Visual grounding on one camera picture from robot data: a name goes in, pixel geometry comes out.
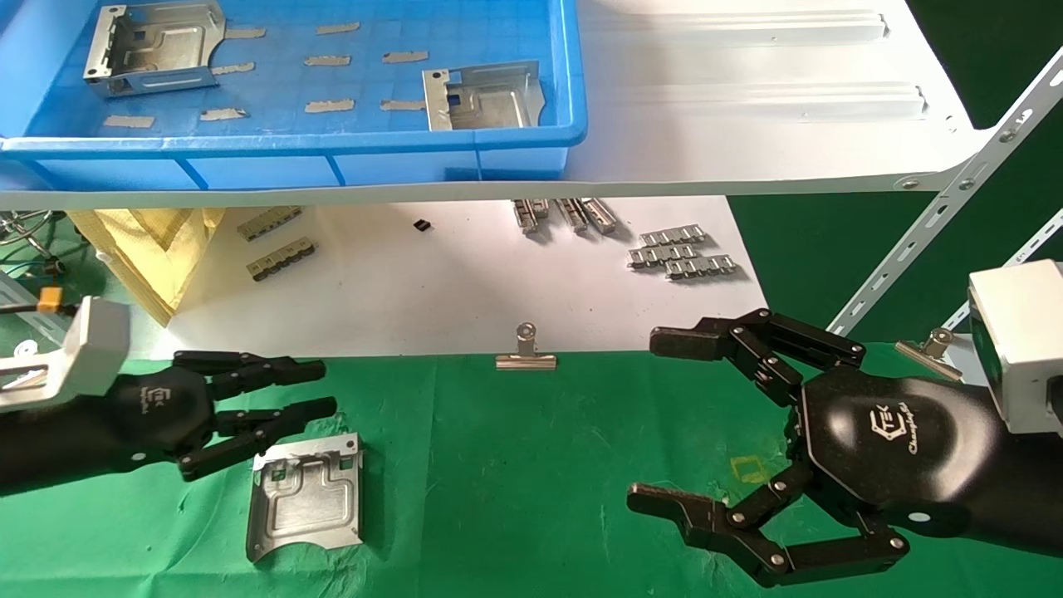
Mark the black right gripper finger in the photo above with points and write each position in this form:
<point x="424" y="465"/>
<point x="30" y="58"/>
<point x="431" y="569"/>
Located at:
<point x="772" y="345"/>
<point x="772" y="556"/>

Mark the yellow power plug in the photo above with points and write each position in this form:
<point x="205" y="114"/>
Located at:
<point x="51" y="301"/>

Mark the blue plastic bin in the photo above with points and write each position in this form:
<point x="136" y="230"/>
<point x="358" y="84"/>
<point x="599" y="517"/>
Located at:
<point x="332" y="158"/>

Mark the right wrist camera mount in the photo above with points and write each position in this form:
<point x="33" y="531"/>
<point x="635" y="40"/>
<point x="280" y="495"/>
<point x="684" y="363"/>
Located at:
<point x="1026" y="332"/>

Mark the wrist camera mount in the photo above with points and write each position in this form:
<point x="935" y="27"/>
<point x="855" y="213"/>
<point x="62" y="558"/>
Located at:
<point x="95" y="349"/>
<point x="1026" y="332"/>

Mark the silver connector strip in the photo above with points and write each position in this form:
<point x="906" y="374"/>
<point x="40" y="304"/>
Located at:
<point x="673" y="237"/>
<point x="663" y="256"/>
<point x="702" y="267"/>

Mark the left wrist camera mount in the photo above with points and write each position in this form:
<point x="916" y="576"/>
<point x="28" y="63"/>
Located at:
<point x="95" y="349"/>

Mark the green table cloth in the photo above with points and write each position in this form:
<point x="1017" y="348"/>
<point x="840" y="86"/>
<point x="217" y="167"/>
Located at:
<point x="515" y="482"/>

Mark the beige tape strip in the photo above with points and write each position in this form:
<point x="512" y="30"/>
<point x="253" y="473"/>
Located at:
<point x="233" y="69"/>
<point x="223" y="115"/>
<point x="327" y="61"/>
<point x="246" y="33"/>
<point x="338" y="28"/>
<point x="405" y="57"/>
<point x="330" y="106"/>
<point x="129" y="121"/>
<point x="403" y="105"/>

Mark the stamped sheet metal part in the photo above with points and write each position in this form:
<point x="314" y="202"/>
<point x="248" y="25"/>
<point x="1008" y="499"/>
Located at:
<point x="307" y="507"/>
<point x="166" y="50"/>
<point x="490" y="104"/>

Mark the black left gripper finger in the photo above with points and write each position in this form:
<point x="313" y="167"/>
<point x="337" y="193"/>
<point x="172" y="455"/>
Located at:
<point x="257" y="371"/>
<point x="266" y="425"/>

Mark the white metal shelf rack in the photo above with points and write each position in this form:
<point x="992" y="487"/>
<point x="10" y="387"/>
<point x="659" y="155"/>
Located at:
<point x="747" y="124"/>

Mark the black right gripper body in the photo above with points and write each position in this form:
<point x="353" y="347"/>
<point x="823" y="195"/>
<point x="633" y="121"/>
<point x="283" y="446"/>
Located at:
<point x="905" y="448"/>

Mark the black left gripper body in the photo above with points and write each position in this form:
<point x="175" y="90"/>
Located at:
<point x="124" y="423"/>

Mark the silver binder clip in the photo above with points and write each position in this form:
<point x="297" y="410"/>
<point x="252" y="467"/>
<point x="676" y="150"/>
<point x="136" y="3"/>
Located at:
<point x="526" y="359"/>
<point x="930" y="353"/>

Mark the silver metal rail piece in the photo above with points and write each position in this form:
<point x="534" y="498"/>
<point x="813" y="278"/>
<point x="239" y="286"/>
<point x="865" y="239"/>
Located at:
<point x="600" y="216"/>
<point x="571" y="216"/>
<point x="529" y="216"/>

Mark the dark connector strip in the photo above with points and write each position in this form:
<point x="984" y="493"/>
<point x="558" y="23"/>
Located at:
<point x="270" y="223"/>
<point x="282" y="258"/>

